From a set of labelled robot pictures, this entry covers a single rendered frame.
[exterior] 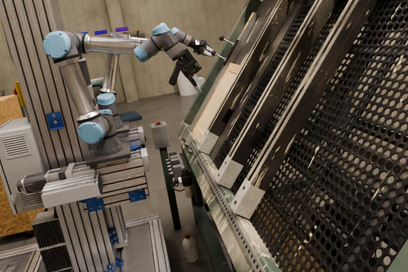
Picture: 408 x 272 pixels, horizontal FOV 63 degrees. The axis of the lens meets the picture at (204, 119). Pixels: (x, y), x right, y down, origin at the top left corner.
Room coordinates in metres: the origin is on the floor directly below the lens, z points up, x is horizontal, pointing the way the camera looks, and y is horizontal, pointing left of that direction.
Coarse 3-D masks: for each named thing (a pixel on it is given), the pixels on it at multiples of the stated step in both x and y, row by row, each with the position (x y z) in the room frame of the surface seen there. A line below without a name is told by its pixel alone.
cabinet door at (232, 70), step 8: (232, 64) 2.31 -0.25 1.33; (232, 72) 2.22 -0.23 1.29; (224, 80) 2.29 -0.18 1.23; (232, 80) 2.13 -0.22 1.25; (216, 88) 2.35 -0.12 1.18; (224, 88) 2.19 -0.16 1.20; (216, 96) 2.26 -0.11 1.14; (224, 96) 2.11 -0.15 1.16; (208, 104) 2.31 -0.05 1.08; (216, 104) 2.16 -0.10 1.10; (208, 112) 2.22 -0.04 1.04; (200, 120) 2.28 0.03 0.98; (208, 120) 2.13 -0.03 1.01; (200, 128) 2.19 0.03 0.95; (200, 136) 2.09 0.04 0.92
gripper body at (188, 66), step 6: (180, 54) 1.53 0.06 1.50; (186, 54) 1.56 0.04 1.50; (174, 60) 1.54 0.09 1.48; (180, 60) 1.55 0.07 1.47; (186, 60) 1.56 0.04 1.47; (192, 60) 1.56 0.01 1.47; (186, 66) 1.54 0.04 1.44; (192, 66) 1.55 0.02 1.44; (198, 66) 1.56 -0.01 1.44; (192, 72) 1.55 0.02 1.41
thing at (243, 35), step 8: (256, 16) 2.41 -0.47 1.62; (248, 24) 2.40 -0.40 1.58; (248, 32) 2.40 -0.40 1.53; (240, 40) 2.39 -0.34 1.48; (240, 48) 2.39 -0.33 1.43; (232, 56) 2.38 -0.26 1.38; (224, 72) 2.37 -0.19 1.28; (216, 80) 2.37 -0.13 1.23; (208, 96) 2.35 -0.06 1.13; (200, 112) 2.33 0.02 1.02; (192, 128) 2.32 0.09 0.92
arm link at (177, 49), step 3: (177, 45) 1.54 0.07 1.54; (180, 45) 1.55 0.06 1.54; (171, 48) 1.52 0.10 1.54; (174, 48) 1.53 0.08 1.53; (177, 48) 1.53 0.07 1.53; (180, 48) 1.54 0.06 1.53; (168, 51) 1.53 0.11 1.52; (171, 51) 1.53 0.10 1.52; (174, 51) 1.53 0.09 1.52; (177, 51) 1.53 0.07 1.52; (180, 51) 1.53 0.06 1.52; (168, 54) 1.54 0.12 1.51; (171, 54) 1.53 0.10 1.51; (174, 54) 1.53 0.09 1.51; (177, 54) 1.53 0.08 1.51; (171, 57) 1.54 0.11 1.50; (174, 57) 1.54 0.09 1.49
